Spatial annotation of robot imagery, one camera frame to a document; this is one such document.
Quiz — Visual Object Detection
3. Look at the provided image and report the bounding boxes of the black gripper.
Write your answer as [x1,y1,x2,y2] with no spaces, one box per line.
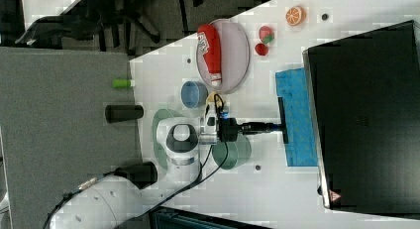
[218,118,281,142]

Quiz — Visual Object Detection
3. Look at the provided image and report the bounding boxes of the black oven door handle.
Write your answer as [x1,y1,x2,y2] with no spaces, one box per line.
[277,97,288,144]

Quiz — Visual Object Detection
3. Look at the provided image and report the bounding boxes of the blue glass oven door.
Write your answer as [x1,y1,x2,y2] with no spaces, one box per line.
[275,67,318,167]

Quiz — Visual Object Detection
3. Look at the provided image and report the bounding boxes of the black toaster oven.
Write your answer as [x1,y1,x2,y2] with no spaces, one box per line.
[303,20,420,219]

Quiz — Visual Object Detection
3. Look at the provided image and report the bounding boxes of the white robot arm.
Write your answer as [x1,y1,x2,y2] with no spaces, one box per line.
[43,103,286,229]

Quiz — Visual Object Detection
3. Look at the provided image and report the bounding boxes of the yellow toy banana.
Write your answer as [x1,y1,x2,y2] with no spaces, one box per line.
[206,91,225,114]

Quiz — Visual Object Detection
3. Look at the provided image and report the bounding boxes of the small red ball toy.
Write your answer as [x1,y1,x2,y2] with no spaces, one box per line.
[255,43,268,57]

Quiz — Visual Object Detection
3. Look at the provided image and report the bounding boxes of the blue bowl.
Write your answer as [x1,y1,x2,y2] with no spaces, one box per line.
[181,81,208,108]

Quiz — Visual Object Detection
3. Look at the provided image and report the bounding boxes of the grey round plate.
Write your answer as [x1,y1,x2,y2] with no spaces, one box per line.
[196,19,250,93]

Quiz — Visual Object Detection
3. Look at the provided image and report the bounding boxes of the red green strawberry toy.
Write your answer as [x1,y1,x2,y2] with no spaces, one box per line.
[259,26,274,45]

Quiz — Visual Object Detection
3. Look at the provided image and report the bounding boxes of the green perforated colander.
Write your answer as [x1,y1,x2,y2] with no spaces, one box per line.
[152,109,182,170]

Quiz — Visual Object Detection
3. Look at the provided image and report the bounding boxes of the red ketchup bottle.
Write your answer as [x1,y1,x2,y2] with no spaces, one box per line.
[197,24,222,87]

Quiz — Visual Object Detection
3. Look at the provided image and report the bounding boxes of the orange slice toy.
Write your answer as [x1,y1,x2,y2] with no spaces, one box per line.
[285,6,306,26]

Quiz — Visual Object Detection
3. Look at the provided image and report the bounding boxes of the black cylinder cup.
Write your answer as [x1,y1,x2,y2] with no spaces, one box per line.
[114,162,158,189]

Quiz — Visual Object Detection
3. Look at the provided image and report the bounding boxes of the green marker tube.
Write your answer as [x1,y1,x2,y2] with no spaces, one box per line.
[112,78,136,89]

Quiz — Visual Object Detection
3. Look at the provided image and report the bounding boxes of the black office chair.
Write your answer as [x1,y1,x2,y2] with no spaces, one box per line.
[15,0,160,55]

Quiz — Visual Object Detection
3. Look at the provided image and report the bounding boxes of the green cup with handle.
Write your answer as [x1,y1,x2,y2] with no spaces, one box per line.
[212,135,252,170]

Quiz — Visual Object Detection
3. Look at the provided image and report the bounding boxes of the dark blue frame rail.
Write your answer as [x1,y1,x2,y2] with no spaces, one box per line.
[149,206,271,229]

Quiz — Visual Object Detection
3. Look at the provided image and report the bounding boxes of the black cable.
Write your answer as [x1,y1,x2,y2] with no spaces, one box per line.
[41,93,231,229]

